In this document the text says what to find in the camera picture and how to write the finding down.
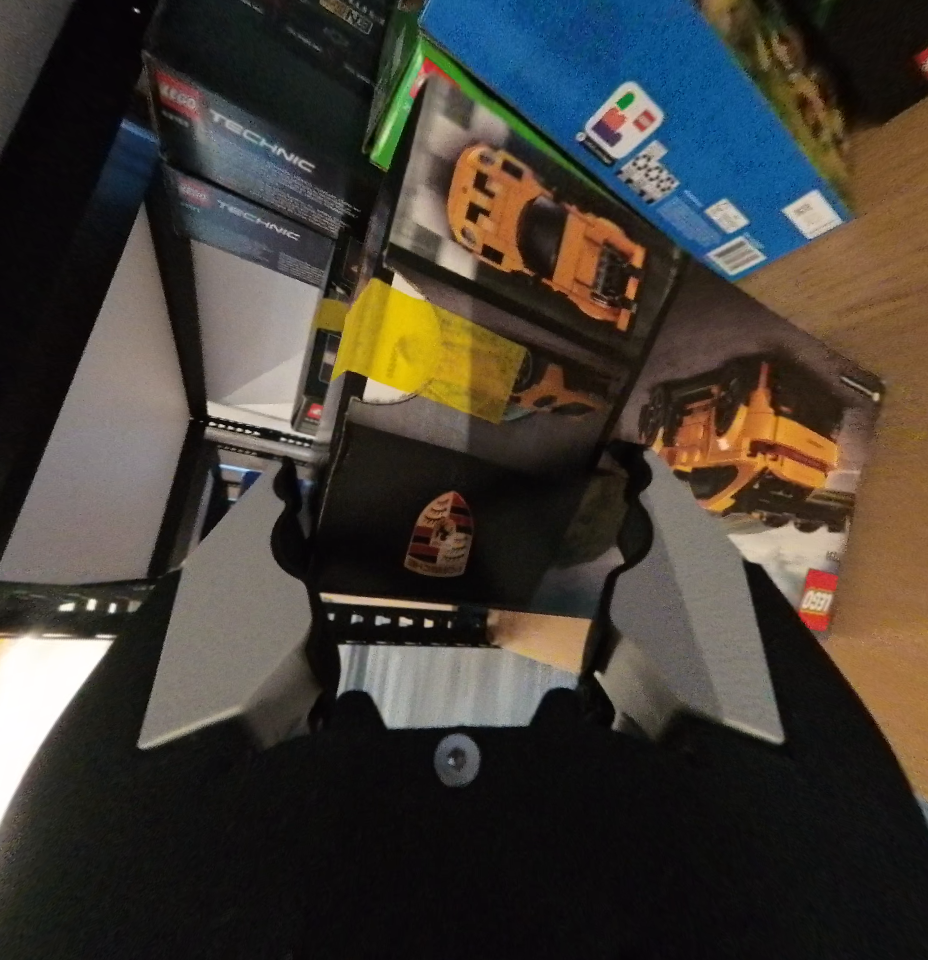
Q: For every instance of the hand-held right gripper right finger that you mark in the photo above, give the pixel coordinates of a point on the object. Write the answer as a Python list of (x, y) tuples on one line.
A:
[(696, 637)]

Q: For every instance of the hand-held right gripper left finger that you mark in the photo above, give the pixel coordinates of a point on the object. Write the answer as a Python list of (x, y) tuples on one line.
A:
[(224, 645)]

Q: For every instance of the orange sports car lego box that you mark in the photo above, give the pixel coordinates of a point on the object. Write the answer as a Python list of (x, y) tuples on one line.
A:
[(509, 465)]

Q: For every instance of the black race car lego box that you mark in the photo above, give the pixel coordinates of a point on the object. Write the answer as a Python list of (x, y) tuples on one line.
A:
[(254, 240)]

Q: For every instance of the orange off-road car lego box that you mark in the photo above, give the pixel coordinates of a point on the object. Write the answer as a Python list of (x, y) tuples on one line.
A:
[(771, 450)]

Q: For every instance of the dark lego box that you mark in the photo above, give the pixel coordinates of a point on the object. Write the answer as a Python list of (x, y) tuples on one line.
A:
[(269, 142)]

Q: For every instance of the green brown lego box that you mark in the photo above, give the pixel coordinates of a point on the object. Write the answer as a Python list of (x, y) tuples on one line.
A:
[(786, 67)]

